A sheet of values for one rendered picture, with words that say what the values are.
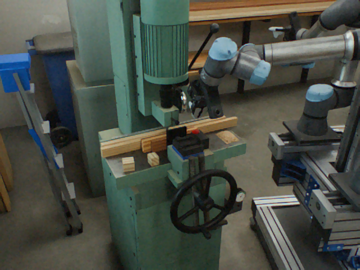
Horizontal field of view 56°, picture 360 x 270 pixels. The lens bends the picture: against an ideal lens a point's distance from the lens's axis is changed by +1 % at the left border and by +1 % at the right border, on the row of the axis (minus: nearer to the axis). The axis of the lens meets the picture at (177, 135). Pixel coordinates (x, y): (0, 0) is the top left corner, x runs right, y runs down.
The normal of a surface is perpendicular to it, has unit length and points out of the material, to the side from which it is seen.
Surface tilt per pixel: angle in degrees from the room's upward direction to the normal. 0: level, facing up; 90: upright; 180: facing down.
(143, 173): 90
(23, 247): 0
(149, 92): 90
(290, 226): 0
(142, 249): 90
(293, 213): 0
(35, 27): 90
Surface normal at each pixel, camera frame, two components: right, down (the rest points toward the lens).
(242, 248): 0.00, -0.87
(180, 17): 0.61, 0.39
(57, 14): 0.37, 0.45
